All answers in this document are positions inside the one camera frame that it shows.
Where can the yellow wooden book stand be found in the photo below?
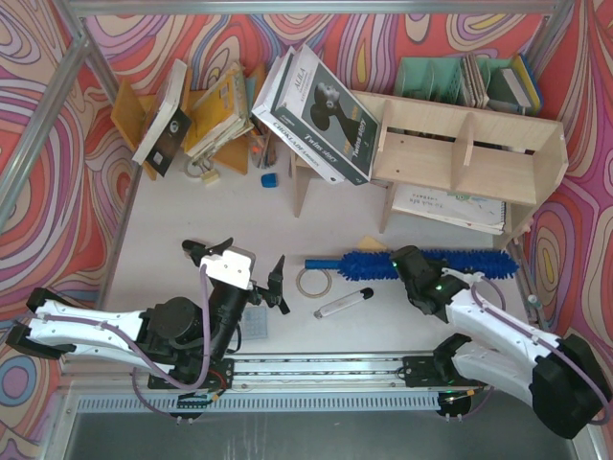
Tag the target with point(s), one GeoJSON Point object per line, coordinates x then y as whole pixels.
{"type": "Point", "coordinates": [129, 115]}

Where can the white Chokladfabriken book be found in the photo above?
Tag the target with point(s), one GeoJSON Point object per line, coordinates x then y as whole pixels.
{"type": "Point", "coordinates": [262, 109]}

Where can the pencils bundle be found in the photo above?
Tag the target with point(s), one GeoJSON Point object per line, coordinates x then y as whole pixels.
{"type": "Point", "coordinates": [262, 150]}

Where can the black T-shaped plastic piece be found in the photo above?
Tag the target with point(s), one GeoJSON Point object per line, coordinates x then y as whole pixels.
{"type": "Point", "coordinates": [284, 308]}

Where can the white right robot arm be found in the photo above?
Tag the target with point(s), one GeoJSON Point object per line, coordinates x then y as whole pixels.
{"type": "Point", "coordinates": [559, 378]}

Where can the blue yellow book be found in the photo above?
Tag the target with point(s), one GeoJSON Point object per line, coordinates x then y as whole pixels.
{"type": "Point", "coordinates": [521, 67]}

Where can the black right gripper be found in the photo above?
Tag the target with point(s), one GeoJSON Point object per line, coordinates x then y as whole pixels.
{"type": "Point", "coordinates": [412, 270]}

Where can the wooden bookshelf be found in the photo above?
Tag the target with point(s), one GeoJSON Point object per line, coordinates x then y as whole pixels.
{"type": "Point", "coordinates": [516, 159]}

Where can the masking tape roll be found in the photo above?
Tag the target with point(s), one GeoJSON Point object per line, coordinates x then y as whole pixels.
{"type": "Point", "coordinates": [313, 283]}

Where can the white book with black cover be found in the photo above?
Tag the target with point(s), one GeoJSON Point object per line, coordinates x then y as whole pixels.
{"type": "Point", "coordinates": [166, 123]}

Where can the padlock with ring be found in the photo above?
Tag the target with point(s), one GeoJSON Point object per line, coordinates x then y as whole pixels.
{"type": "Point", "coordinates": [201, 171]}

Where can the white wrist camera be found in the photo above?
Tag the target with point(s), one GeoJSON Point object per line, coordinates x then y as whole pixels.
{"type": "Point", "coordinates": [468, 278]}
{"type": "Point", "coordinates": [234, 267]}

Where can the beige calculator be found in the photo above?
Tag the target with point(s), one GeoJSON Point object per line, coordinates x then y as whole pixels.
{"type": "Point", "coordinates": [253, 323]}

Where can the yellow worn books stack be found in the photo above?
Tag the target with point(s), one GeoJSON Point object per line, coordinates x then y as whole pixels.
{"type": "Point", "coordinates": [221, 115]}

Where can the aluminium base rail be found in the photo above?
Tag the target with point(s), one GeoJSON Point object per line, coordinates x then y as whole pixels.
{"type": "Point", "coordinates": [300, 382]}

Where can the brown card stack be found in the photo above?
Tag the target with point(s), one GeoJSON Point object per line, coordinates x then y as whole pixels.
{"type": "Point", "coordinates": [474, 82]}

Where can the black white Twins story book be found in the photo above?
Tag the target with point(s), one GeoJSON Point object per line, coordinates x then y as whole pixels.
{"type": "Point", "coordinates": [322, 111]}

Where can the grey book in organiser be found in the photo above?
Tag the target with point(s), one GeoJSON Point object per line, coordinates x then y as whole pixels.
{"type": "Point", "coordinates": [506, 93]}

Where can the blue stamp block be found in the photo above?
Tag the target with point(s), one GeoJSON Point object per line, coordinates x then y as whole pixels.
{"type": "Point", "coordinates": [270, 180]}

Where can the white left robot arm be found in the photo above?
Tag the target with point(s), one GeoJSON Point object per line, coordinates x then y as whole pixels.
{"type": "Point", "coordinates": [179, 341]}

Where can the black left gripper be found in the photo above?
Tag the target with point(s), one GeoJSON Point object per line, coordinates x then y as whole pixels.
{"type": "Point", "coordinates": [256, 292]}

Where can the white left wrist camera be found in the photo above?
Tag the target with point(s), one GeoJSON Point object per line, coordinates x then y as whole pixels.
{"type": "Point", "coordinates": [234, 267]}

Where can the blue microfibre duster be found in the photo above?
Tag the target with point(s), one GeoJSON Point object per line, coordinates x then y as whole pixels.
{"type": "Point", "coordinates": [365, 266]}

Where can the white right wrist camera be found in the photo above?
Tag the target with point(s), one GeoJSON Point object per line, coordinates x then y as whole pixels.
{"type": "Point", "coordinates": [468, 278]}

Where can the spiral notebook under shelf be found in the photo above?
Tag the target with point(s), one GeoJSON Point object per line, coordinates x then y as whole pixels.
{"type": "Point", "coordinates": [468, 211]}

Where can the green desk organiser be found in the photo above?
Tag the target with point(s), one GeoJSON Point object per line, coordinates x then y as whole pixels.
{"type": "Point", "coordinates": [441, 80]}

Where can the yellow sticky note pad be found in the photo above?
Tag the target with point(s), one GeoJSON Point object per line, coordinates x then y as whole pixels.
{"type": "Point", "coordinates": [370, 244]}

